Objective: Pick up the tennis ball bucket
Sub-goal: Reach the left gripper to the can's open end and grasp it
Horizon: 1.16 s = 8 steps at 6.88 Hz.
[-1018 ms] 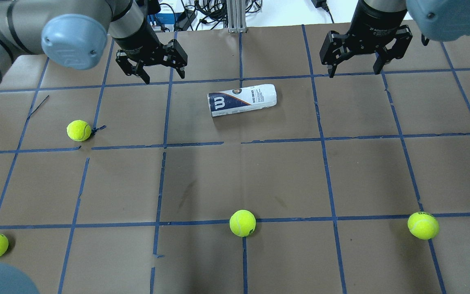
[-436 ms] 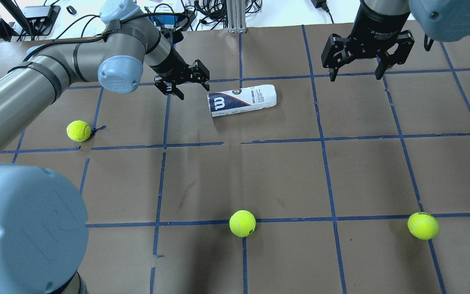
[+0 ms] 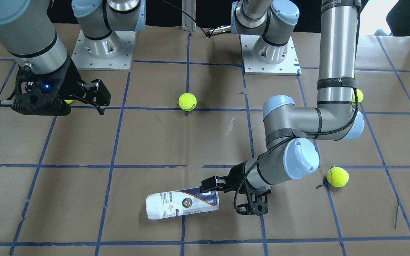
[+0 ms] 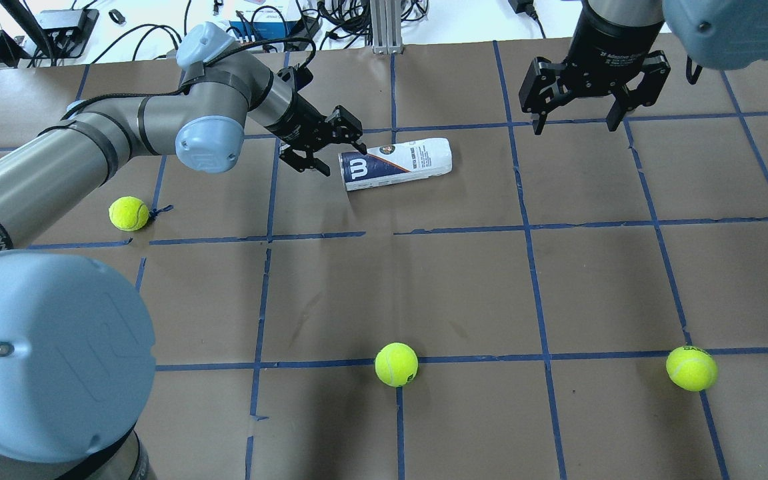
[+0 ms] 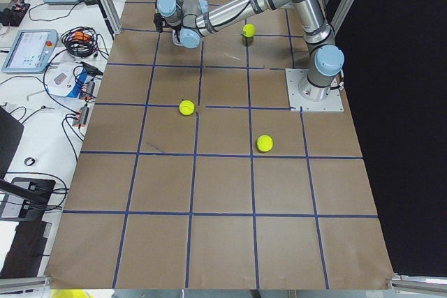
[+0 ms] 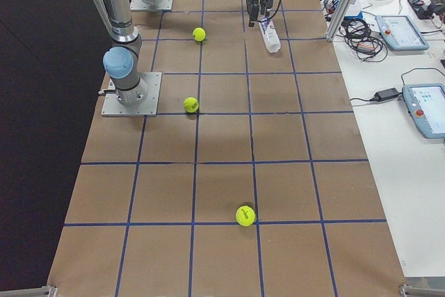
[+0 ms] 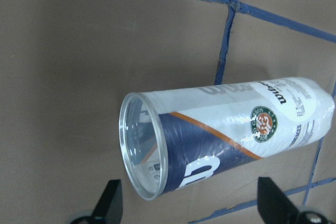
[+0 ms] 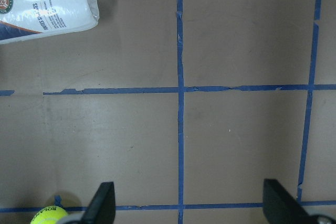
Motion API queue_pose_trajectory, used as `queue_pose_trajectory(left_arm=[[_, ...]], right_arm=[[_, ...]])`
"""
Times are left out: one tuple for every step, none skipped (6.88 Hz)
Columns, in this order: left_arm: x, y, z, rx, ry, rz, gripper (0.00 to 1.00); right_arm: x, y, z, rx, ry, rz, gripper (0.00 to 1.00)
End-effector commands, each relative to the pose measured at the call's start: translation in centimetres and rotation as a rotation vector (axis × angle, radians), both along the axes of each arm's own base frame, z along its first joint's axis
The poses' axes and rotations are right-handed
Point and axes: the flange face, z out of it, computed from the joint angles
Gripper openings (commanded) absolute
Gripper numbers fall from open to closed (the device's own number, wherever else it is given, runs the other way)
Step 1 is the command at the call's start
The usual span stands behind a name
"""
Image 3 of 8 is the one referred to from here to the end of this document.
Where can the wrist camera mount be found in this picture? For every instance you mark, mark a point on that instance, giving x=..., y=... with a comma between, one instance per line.
x=38, y=94
x=257, y=202

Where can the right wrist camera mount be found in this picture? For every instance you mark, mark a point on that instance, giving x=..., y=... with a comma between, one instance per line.
x=38, y=94

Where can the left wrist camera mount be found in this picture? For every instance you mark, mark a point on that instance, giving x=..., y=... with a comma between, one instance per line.
x=257, y=202

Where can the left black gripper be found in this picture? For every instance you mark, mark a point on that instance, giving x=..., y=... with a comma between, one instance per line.
x=236, y=175

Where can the tennis ball centre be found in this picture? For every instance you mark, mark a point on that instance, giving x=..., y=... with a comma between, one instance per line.
x=187, y=101

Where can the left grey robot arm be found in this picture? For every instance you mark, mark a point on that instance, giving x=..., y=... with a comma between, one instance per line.
x=290, y=129

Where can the white blue tennis ball can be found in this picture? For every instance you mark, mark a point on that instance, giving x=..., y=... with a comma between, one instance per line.
x=178, y=203

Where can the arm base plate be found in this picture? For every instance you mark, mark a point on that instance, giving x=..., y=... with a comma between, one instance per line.
x=114, y=53
x=260, y=58

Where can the tennis ball far corner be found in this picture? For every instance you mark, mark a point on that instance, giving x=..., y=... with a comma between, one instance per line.
x=357, y=96

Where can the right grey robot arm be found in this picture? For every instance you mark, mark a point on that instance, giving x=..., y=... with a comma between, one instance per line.
x=28, y=34

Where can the aluminium frame post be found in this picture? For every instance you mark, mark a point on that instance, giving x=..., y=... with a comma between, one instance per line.
x=188, y=24

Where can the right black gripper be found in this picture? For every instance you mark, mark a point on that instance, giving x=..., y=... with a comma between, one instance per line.
x=72, y=79

